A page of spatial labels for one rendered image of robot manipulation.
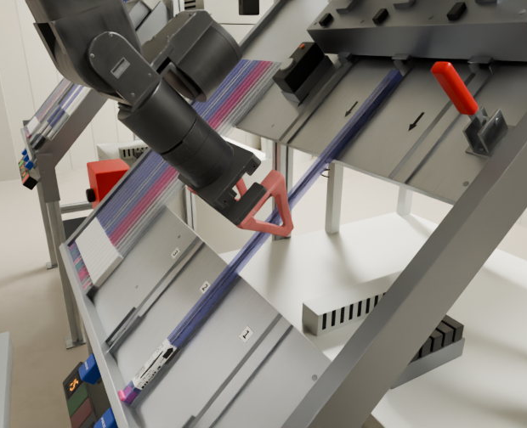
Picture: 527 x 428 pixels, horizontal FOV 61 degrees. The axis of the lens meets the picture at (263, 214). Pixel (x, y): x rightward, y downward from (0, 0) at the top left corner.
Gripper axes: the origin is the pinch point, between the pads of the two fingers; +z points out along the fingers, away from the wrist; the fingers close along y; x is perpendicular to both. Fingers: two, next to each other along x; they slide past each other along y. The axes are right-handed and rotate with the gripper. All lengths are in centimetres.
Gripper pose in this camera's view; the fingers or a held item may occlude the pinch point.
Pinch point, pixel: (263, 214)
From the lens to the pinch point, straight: 52.7
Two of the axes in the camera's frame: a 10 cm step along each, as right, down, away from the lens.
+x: -6.4, 7.7, -0.9
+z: 5.9, 5.5, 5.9
